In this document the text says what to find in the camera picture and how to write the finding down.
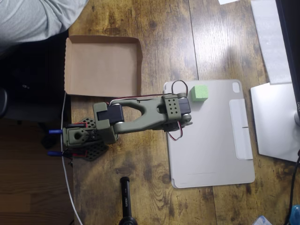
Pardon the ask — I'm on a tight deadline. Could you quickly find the white and blue box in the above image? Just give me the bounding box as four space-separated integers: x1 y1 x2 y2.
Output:
254 215 274 225

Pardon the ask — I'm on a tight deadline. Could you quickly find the black cable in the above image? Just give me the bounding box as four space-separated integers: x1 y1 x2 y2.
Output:
283 150 300 225

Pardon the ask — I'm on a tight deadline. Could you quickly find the black computer monitor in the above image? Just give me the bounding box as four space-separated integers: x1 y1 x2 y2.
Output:
275 0 300 113

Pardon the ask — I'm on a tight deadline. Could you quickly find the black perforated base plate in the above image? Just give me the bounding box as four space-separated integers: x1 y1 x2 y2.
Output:
67 116 110 162

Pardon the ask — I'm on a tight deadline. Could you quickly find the black cylindrical pole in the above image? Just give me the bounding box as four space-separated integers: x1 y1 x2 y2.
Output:
119 177 139 225

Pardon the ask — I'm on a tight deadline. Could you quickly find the white foam sheet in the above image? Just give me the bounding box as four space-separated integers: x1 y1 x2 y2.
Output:
250 0 293 85

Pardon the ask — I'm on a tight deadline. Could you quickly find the black chair armrest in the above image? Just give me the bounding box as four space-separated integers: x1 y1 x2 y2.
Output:
0 87 9 118

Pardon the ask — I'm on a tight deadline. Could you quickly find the green foam cube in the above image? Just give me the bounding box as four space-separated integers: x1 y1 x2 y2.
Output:
189 85 209 103

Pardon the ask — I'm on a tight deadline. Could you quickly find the person in grey shirt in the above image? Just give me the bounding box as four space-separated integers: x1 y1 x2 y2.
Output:
0 0 90 56

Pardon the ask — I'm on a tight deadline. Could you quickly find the silver monitor stand base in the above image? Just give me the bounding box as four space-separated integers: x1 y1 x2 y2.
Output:
250 82 300 163

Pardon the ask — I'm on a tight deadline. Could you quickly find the brown cardboard tray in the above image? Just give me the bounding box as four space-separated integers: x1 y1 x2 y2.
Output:
64 35 143 98

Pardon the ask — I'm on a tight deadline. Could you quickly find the grey tablet folio case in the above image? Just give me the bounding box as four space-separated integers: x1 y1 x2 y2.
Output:
163 79 255 189

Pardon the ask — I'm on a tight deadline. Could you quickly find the blue round object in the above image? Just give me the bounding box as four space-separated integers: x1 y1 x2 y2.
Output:
289 204 300 225

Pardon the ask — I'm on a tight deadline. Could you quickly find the white cable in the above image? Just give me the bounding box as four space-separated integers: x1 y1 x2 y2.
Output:
60 92 84 225

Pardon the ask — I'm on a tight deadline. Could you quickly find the red black servo wire loop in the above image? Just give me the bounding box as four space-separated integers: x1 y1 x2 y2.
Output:
172 80 189 97
167 121 185 142

